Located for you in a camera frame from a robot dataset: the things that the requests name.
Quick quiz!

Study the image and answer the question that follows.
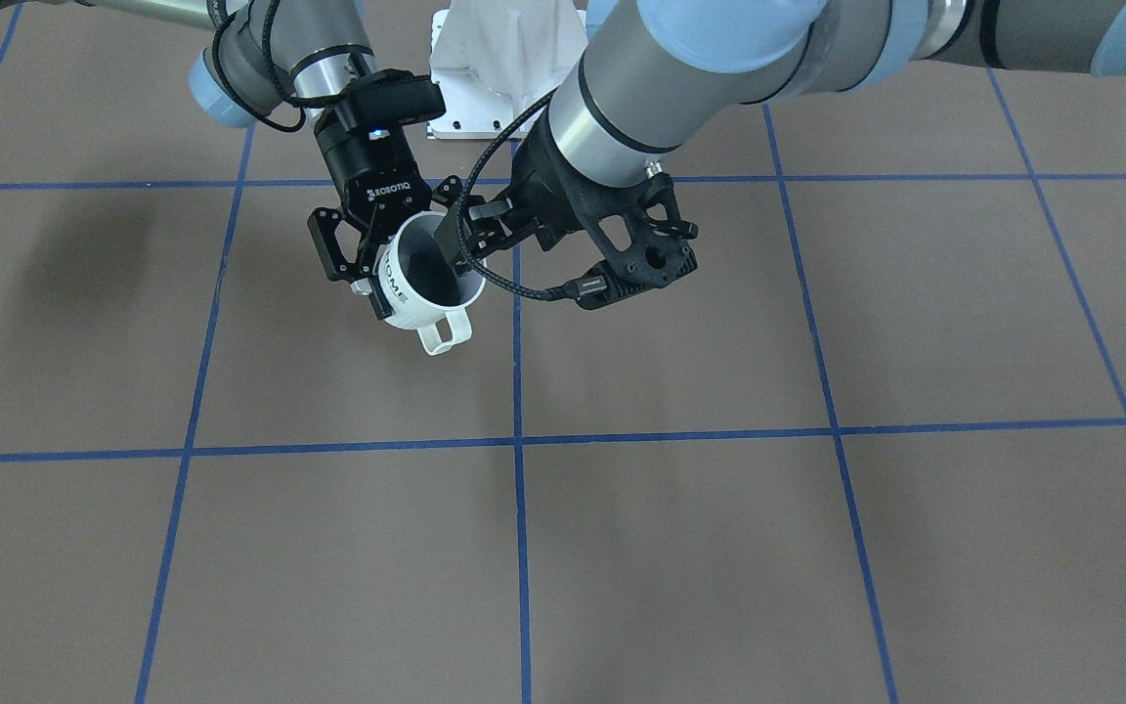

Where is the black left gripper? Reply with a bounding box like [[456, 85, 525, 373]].
[[434, 117, 613, 269]]

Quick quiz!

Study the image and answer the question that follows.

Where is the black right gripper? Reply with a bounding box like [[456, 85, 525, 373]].
[[307, 108, 479, 284]]

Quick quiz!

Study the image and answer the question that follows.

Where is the white mug with handle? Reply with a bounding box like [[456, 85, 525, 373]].
[[375, 212, 486, 356]]

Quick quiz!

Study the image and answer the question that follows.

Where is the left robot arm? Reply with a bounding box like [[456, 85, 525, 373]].
[[437, 1, 1126, 286]]

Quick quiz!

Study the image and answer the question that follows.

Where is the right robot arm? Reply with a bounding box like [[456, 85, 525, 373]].
[[113, 1, 446, 284]]

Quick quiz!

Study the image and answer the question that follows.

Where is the white metal stand base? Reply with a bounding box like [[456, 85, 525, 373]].
[[426, 1, 588, 140]]

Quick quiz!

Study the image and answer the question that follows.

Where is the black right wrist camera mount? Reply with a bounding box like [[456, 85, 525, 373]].
[[331, 68, 447, 132]]

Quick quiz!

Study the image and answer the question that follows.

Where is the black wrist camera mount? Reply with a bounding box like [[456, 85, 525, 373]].
[[564, 172, 698, 309], [331, 68, 447, 132]]

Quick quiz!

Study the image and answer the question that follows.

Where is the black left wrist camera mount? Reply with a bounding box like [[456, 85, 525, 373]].
[[564, 172, 698, 309]]

